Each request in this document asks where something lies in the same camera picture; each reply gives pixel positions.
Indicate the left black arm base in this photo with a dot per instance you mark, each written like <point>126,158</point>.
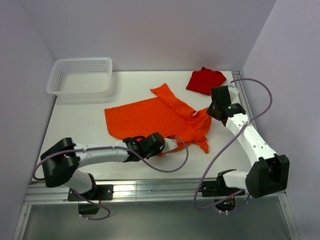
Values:
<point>91,202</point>

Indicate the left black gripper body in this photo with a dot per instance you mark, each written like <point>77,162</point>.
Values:
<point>152,153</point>

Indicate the aluminium front rail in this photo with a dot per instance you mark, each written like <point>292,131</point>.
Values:
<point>123,191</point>

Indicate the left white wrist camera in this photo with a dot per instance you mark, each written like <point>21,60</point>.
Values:
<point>169,145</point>

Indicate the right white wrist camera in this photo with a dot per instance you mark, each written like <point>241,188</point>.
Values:
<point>233,92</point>

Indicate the aluminium side rail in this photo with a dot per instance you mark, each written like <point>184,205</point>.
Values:
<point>236,74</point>

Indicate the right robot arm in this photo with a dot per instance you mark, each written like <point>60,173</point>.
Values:
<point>269,171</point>

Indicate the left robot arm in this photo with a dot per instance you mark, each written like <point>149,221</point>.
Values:
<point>62,161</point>

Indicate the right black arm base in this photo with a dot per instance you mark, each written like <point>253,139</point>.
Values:
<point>212,190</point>

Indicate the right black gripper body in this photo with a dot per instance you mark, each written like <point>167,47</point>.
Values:
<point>214,105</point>

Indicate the orange t-shirt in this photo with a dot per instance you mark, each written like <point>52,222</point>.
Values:
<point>165,114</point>

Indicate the white perforated plastic basket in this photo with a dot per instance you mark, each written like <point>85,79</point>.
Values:
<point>80,78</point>

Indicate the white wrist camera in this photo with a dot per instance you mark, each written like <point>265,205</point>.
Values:
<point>233,92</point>
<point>169,145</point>

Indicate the red folded t-shirt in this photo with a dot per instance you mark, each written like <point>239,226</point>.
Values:
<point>202,81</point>

